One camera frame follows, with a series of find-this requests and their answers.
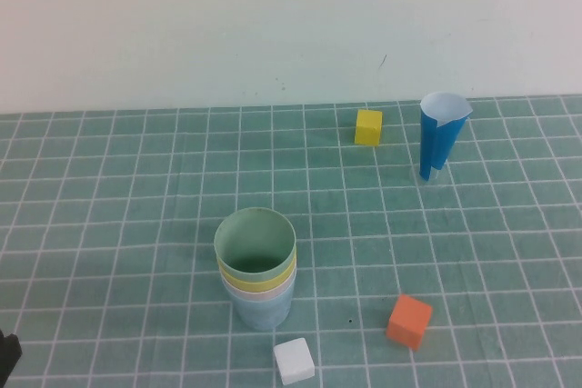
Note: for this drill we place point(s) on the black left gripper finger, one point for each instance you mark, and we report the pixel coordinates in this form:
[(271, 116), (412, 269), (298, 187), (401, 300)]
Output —
[(9, 351)]

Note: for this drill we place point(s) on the yellow plastic cup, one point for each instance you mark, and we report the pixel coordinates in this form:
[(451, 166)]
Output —
[(254, 285)]

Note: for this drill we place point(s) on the white cup with pink inside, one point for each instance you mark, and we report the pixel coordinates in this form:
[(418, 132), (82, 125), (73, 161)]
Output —
[(259, 295)]

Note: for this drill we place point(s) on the light green plastic cup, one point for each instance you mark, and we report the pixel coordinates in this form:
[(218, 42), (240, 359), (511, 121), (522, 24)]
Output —
[(254, 242)]

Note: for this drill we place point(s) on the green checked tablecloth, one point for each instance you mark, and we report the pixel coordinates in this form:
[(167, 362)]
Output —
[(136, 179)]

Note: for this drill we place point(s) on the light blue plastic cup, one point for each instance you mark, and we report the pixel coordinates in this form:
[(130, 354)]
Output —
[(263, 315)]

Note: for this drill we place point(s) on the white foam cube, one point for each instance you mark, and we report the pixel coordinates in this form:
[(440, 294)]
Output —
[(293, 361)]

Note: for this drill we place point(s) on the orange foam cube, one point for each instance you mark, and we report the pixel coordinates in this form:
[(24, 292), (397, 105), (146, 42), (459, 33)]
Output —
[(409, 322)]

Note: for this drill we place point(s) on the yellow foam cube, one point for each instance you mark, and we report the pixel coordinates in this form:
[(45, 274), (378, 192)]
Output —
[(368, 131)]

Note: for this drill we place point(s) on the blue rolled paper cone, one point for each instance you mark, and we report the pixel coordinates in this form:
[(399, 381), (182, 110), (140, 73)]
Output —
[(434, 142)]

